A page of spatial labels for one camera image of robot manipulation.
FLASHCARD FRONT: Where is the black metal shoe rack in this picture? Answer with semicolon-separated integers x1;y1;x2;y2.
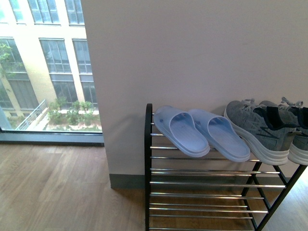
144;104;306;231

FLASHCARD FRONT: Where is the light blue slide slipper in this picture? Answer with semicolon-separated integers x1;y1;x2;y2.
188;109;251;162

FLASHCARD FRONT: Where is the grey sneaker white sole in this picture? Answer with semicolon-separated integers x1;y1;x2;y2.
260;97;308;166

